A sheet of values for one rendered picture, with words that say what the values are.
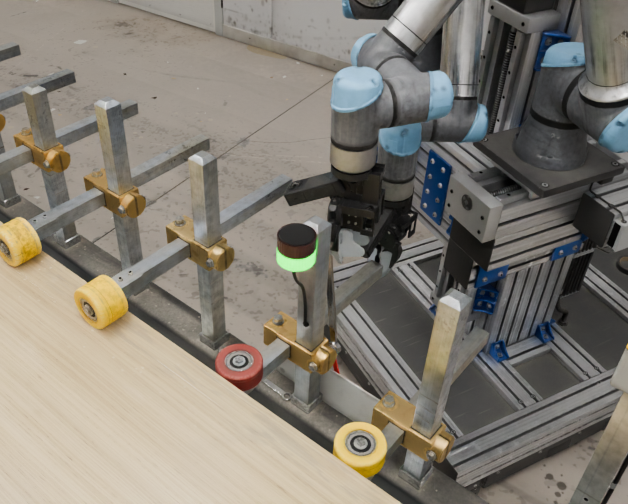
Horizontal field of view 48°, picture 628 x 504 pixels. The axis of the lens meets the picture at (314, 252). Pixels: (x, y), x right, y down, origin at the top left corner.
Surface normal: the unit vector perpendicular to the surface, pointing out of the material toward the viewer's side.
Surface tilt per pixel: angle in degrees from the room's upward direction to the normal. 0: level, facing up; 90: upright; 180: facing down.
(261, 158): 0
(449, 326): 90
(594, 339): 0
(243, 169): 0
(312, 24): 90
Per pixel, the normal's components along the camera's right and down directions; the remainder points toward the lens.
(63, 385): 0.04, -0.77
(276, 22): -0.54, 0.51
